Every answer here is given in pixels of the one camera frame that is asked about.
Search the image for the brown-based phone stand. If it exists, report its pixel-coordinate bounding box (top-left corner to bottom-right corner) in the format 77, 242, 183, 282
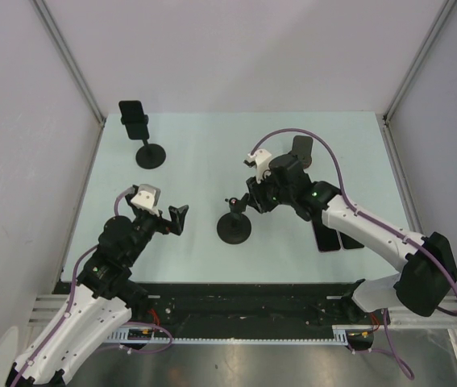
290, 135, 314, 169

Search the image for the white cable duct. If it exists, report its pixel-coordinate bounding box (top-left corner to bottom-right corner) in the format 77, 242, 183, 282
104, 326, 375, 346

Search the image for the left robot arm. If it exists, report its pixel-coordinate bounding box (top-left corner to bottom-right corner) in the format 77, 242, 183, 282
6, 206, 189, 386

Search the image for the aluminium frame post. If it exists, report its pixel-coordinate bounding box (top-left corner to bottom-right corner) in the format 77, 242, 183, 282
381, 0, 457, 123
29, 0, 106, 127

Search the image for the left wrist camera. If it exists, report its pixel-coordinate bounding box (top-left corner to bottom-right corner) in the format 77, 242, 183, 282
129, 184, 161, 217

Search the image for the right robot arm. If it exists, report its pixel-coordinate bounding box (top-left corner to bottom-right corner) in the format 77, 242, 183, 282
243, 149, 457, 323

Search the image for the right aluminium frame post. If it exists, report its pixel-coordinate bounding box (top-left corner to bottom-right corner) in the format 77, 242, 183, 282
381, 0, 457, 123

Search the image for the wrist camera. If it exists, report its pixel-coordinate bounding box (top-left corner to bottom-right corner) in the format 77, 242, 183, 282
129, 184, 161, 217
243, 148, 272, 184

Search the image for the black phone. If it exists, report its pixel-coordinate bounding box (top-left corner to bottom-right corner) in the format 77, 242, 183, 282
118, 100, 146, 125
338, 231, 364, 250

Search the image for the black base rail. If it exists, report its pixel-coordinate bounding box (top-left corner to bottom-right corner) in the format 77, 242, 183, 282
52, 281, 393, 338

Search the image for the purple-edged phone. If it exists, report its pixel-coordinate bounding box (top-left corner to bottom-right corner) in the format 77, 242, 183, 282
312, 222, 341, 252

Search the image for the left aluminium frame post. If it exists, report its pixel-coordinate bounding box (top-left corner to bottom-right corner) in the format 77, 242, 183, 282
29, 0, 106, 127

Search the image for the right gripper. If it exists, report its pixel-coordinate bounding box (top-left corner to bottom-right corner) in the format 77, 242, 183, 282
247, 167, 294, 214

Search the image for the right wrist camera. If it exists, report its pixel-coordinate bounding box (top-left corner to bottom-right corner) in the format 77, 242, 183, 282
243, 148, 272, 184

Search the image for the black phone stand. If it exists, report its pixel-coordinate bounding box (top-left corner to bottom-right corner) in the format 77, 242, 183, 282
121, 114, 166, 169
216, 198, 251, 245

